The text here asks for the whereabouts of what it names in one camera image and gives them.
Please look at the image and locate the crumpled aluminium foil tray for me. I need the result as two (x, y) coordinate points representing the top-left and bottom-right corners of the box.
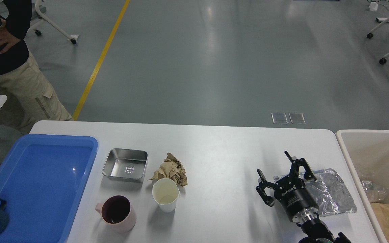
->
(273, 168), (357, 216)

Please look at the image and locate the grey office chair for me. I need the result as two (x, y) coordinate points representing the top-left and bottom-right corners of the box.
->
(34, 0), (77, 45)

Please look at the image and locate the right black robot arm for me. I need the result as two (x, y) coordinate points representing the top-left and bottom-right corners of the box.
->
(255, 151), (351, 243)

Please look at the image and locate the square stainless steel tray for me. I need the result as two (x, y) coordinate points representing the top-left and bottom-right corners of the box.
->
(102, 148), (148, 183)

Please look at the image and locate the blue plastic tray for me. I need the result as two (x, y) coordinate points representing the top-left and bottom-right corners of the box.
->
(0, 134), (98, 243)

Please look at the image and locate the pink ribbed mug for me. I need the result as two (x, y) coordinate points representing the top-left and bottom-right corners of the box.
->
(95, 195), (137, 233)

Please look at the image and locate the left floor socket plate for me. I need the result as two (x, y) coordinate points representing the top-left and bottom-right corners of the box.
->
(271, 112), (289, 125)

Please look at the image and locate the right floor socket plate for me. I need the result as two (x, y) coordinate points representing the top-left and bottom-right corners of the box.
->
(289, 112), (306, 125)

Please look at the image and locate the beige plastic waste bin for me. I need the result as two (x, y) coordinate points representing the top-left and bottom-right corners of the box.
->
(336, 130), (389, 243)

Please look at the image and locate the clear plastic wrap in bin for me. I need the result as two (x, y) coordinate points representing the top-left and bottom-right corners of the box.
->
(359, 170), (389, 203)

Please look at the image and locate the crumpled brown paper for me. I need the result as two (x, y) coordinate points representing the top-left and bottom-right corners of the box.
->
(148, 153), (188, 187)

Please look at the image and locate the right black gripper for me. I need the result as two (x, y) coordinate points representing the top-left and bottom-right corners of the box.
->
(256, 151), (320, 223)

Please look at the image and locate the white paper cup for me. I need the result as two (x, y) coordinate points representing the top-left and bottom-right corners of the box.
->
(152, 178), (180, 213)

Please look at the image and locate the person in beige trousers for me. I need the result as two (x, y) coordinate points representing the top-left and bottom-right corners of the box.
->
(0, 0), (73, 134)

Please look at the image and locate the floor socket plate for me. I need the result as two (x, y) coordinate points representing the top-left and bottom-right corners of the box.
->
(289, 112), (306, 125)
(271, 112), (289, 125)

